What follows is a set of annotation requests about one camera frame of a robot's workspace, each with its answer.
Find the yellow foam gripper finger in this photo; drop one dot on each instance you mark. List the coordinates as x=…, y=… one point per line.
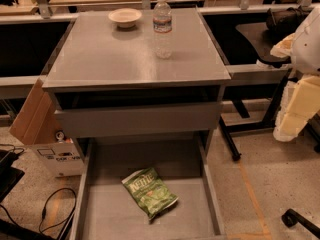
x=299, y=103
x=283, y=48

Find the green jalapeno chip bag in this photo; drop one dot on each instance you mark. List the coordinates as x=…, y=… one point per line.
x=149, y=191

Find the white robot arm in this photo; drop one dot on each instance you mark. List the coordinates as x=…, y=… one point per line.
x=305, y=55

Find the grey drawer cabinet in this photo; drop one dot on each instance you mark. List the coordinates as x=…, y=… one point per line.
x=102, y=66

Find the top grey drawer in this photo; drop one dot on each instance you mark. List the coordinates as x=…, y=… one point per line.
x=139, y=120

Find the open middle drawer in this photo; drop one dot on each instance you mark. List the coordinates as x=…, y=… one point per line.
x=106, y=211

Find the black device on table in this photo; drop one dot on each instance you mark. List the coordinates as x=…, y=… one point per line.
x=285, y=22

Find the black side table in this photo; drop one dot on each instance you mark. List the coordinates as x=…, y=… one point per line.
x=249, y=84

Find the black chair base wheel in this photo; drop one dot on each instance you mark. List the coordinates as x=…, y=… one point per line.
x=290, y=218

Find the clear plastic water bottle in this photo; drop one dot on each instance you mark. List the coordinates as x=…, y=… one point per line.
x=162, y=27

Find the white ceramic bowl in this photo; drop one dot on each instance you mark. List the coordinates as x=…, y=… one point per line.
x=125, y=17

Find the cardboard box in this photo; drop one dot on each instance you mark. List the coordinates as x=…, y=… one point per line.
x=37, y=128

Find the black equipment at left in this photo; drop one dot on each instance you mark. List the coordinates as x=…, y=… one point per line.
x=9, y=177

